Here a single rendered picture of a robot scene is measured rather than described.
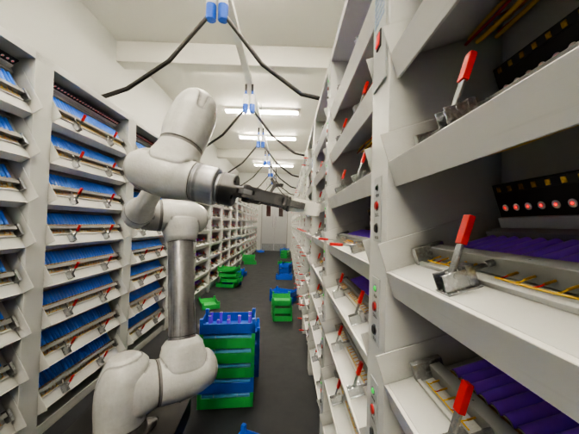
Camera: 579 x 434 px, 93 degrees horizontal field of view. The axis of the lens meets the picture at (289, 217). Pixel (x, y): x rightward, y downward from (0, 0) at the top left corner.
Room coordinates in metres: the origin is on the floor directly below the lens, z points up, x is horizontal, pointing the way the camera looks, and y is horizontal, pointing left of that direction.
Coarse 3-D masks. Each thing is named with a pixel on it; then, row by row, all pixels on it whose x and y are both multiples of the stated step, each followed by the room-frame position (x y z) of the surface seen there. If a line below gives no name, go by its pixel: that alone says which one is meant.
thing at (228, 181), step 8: (224, 176) 0.61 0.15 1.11; (232, 176) 0.61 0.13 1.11; (224, 184) 0.60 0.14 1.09; (232, 184) 0.60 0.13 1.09; (216, 192) 0.60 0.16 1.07; (224, 192) 0.60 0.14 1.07; (232, 192) 0.60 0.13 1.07; (216, 200) 0.62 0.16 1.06; (224, 200) 0.61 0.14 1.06; (232, 200) 0.62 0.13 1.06
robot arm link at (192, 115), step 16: (192, 96) 0.65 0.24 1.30; (208, 96) 0.68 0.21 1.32; (176, 112) 0.63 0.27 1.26; (192, 112) 0.63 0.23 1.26; (208, 112) 0.66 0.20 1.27; (176, 128) 0.62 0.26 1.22; (192, 128) 0.63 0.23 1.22; (208, 128) 0.66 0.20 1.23; (144, 192) 0.85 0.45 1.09; (128, 208) 0.95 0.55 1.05; (144, 208) 0.89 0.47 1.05
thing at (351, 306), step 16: (352, 272) 1.18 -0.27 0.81; (336, 288) 1.13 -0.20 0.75; (352, 288) 0.98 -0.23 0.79; (368, 288) 0.95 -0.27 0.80; (336, 304) 0.94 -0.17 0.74; (352, 304) 0.90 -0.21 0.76; (368, 304) 0.79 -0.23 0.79; (352, 320) 0.74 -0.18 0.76; (368, 320) 0.73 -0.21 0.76; (352, 336) 0.72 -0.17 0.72
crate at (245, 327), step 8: (208, 312) 1.69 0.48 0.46; (240, 312) 1.73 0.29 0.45; (248, 312) 1.73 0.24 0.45; (200, 320) 1.51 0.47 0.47; (208, 320) 1.69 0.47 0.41; (216, 320) 1.71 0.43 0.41; (224, 320) 1.71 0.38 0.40; (232, 320) 1.72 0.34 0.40; (200, 328) 1.51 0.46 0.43; (208, 328) 1.51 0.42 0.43; (216, 328) 1.52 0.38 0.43; (224, 328) 1.52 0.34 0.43; (232, 328) 1.53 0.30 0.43; (240, 328) 1.53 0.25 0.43; (248, 328) 1.54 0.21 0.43
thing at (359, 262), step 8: (352, 224) 1.18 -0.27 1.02; (360, 224) 1.18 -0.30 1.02; (328, 232) 1.18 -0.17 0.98; (336, 232) 1.18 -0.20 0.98; (344, 232) 1.16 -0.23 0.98; (328, 240) 1.18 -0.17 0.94; (368, 240) 0.57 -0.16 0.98; (328, 248) 1.17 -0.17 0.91; (336, 248) 0.96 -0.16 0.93; (344, 248) 0.89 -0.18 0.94; (368, 248) 0.57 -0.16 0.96; (336, 256) 1.01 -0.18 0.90; (344, 256) 0.85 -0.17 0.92; (352, 256) 0.72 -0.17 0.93; (360, 256) 0.68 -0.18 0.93; (368, 256) 0.57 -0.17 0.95; (352, 264) 0.75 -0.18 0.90; (360, 264) 0.66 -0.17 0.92; (368, 264) 0.59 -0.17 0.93; (360, 272) 0.68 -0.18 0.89; (368, 272) 0.61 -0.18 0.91
